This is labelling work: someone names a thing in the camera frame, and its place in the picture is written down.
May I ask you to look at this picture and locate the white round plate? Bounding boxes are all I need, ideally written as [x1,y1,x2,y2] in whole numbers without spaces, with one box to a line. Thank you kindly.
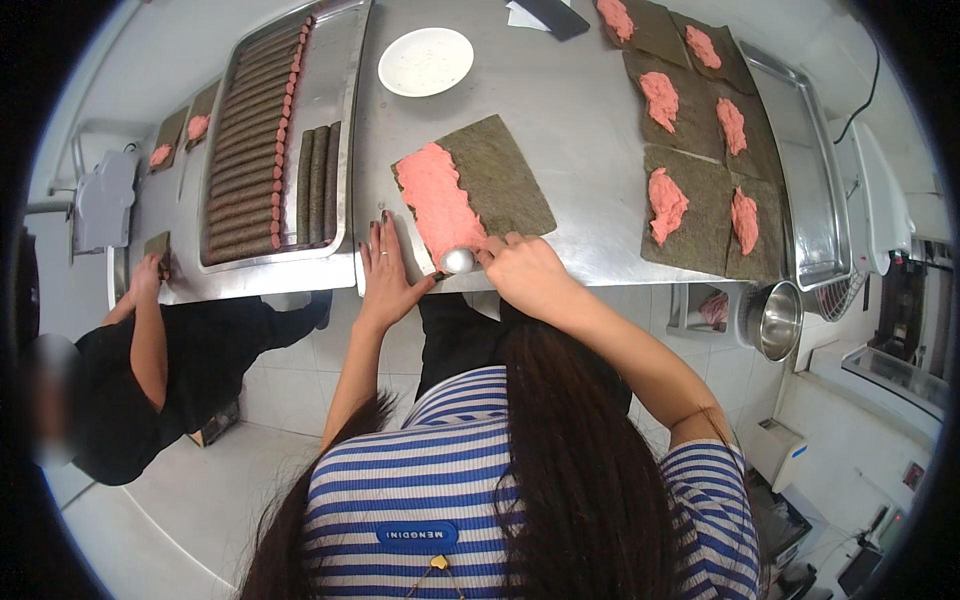
[377,27,475,99]

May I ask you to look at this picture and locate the group of pink paste lumps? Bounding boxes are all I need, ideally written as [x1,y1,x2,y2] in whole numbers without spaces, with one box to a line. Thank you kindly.
[597,0,760,258]

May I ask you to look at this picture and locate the large dark seaweed sheet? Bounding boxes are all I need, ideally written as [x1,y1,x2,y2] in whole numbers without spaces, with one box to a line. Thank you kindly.
[390,114,558,276]

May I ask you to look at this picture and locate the white countertop appliance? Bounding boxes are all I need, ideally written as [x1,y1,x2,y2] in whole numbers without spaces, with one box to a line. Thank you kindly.
[828,120,918,277]

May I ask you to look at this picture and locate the long dark seaweed roll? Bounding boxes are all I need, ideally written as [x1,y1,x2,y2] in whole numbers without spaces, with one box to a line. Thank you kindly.
[296,129,315,247]
[309,125,331,246]
[324,121,343,243]

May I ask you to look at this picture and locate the group of topped seaweed sheets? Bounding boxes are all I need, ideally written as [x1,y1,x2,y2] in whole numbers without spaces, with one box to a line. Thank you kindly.
[596,0,787,283]

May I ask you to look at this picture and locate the steel mixing bowl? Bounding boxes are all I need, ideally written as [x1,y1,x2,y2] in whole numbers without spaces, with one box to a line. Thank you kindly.
[738,280,804,363]

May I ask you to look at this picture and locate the black phone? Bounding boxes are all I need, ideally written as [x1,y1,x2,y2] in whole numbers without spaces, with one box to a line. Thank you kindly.
[516,0,591,43]

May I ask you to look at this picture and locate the small seaweed sheet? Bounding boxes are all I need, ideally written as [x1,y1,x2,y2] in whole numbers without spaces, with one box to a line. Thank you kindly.
[184,80,221,153]
[148,105,191,175]

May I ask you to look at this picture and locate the grey plastic appliance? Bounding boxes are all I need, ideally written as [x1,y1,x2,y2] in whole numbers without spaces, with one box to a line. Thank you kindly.
[72,149,141,254]

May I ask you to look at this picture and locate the white paper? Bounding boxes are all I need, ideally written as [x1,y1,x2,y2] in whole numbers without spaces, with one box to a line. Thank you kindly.
[506,0,553,33]

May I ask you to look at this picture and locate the large steel tray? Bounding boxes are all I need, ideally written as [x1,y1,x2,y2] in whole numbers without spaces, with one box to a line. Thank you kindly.
[198,0,373,273]

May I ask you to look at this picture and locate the steel container with pink paste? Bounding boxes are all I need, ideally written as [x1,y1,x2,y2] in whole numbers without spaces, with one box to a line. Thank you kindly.
[666,283,741,336]

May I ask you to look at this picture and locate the metal spoon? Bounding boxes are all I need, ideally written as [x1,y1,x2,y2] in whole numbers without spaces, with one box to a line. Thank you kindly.
[439,247,481,276]

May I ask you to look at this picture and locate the person's left hand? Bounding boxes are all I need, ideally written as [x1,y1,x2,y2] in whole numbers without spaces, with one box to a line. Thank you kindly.
[358,211,438,321]

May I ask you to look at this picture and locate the glass display counter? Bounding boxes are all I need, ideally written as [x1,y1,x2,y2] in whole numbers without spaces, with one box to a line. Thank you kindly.
[840,343,951,423]

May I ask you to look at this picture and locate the person's legs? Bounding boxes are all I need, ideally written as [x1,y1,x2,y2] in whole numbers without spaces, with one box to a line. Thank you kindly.
[414,292,635,415]

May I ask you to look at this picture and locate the person's right hand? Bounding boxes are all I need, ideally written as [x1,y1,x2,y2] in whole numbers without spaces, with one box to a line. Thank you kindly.
[477,231,582,323]

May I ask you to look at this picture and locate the spread pink fish paste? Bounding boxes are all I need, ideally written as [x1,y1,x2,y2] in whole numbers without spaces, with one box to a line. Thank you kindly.
[394,142,489,271]

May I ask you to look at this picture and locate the small seaweed piece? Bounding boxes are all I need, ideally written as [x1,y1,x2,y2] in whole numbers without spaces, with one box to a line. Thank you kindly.
[143,231,173,280]

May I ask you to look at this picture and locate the white box appliance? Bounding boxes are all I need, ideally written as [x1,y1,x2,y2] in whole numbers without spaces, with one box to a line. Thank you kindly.
[738,417,810,494]

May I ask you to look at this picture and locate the wire basket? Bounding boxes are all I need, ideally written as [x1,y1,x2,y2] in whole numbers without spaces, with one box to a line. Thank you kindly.
[813,268,865,324]

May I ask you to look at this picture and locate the empty steel tray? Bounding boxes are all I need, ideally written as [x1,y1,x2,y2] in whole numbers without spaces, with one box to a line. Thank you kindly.
[738,41,854,292]

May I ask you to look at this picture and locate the black cable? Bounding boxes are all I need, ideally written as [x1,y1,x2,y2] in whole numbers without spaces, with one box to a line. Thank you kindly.
[833,43,882,145]

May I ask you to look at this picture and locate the metal pipe frame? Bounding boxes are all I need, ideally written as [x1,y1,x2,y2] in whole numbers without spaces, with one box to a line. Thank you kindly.
[24,118,155,219]

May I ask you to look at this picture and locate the black equipment heap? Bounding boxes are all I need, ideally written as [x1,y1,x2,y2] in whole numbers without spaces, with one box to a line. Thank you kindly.
[748,471,910,600]

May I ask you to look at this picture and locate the row of filled seaweed rolls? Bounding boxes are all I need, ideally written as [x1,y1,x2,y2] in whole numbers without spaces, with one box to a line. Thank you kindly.
[204,16,315,267]

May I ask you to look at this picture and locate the person's body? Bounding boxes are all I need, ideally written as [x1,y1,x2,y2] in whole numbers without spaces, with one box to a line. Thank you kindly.
[240,318,762,600]

